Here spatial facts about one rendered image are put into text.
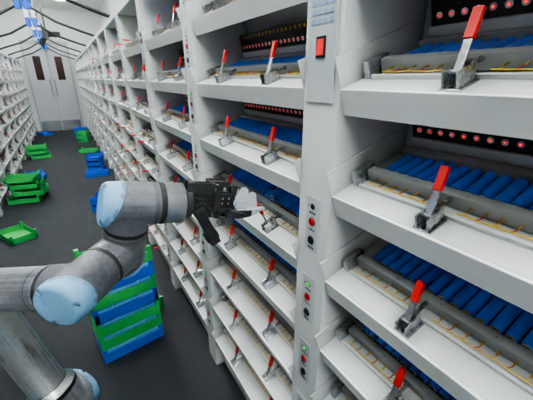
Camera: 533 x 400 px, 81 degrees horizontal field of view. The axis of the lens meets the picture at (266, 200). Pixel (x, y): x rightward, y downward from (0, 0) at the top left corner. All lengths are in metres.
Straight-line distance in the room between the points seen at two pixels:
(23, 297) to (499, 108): 0.77
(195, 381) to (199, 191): 1.17
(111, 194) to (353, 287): 0.50
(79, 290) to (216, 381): 1.16
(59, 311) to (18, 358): 0.61
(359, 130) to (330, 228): 0.19
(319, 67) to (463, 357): 0.51
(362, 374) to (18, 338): 0.97
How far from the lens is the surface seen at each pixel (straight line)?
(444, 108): 0.46
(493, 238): 0.50
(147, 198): 0.67
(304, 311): 0.78
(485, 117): 0.44
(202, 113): 1.19
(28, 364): 1.28
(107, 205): 0.66
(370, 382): 0.77
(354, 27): 0.59
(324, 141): 0.60
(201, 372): 1.75
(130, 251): 0.73
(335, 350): 0.81
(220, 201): 0.73
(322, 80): 0.59
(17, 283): 0.75
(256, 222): 0.91
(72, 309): 0.65
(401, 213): 0.54
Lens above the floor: 1.32
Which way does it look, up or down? 21 degrees down
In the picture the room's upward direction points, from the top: straight up
